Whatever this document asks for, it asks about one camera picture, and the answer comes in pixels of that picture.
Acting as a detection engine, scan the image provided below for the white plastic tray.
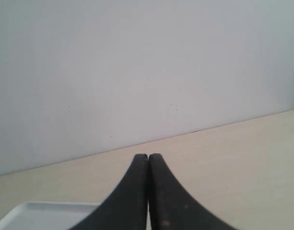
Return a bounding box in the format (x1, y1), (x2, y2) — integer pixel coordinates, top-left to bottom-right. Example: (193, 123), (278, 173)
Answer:
(0, 201), (99, 230)

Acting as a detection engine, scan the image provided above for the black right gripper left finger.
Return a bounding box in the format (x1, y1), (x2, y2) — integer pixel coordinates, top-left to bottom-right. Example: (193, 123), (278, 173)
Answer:
(71, 154), (148, 230)

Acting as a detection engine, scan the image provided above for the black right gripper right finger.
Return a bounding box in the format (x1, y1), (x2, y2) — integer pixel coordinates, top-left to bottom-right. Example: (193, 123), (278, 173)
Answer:
(149, 153), (234, 230)

